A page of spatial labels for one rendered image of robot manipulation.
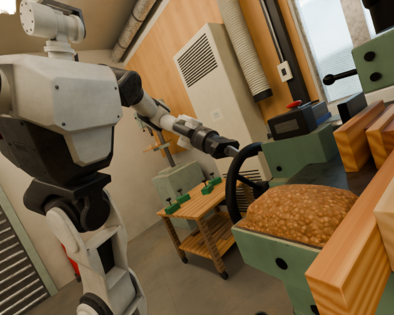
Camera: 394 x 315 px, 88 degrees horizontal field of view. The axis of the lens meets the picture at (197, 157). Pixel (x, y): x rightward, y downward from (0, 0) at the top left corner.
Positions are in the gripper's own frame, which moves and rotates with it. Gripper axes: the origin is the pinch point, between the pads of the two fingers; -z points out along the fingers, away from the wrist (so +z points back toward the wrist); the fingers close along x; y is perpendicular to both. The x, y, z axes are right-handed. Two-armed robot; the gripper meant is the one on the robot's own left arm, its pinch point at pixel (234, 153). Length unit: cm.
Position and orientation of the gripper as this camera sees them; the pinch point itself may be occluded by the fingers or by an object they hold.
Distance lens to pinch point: 66.4
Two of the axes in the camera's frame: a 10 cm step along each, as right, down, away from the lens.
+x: -7.6, 1.3, -6.4
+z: -6.4, -3.7, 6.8
